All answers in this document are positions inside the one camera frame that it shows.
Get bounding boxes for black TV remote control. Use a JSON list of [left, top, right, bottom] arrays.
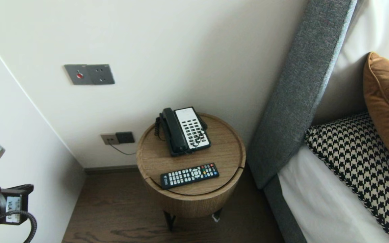
[[160, 163, 219, 190]]

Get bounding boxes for brown wooden baseboard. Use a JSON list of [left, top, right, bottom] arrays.
[[85, 165, 140, 175]]

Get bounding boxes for dark grey power socket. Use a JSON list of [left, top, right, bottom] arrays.
[[115, 132, 135, 144]]

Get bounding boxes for black metal table legs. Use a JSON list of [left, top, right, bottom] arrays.
[[163, 209, 223, 233]]

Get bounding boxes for black telephone handset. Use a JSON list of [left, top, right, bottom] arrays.
[[162, 108, 190, 154]]

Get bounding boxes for black telephone base white keypad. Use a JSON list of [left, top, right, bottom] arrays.
[[159, 107, 212, 157]]

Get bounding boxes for grey fabric headboard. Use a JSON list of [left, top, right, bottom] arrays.
[[247, 0, 359, 190]]

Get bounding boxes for white bed sheet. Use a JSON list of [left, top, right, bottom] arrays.
[[277, 145, 389, 243]]

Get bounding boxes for beige upholstered headboard panel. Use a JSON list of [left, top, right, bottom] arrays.
[[311, 52, 372, 126]]

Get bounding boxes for black white houndstooth pillow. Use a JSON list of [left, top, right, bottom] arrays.
[[304, 112, 389, 243]]

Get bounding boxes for beige wall data socket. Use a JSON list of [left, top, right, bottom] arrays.
[[101, 134, 120, 146]]

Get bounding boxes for thin black telephone cable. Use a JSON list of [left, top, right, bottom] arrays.
[[109, 143, 137, 156]]

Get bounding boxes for grey wall switch panel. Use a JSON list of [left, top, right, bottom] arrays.
[[64, 64, 115, 85]]

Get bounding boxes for grey fabric bed frame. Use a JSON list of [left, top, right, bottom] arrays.
[[263, 175, 308, 243]]

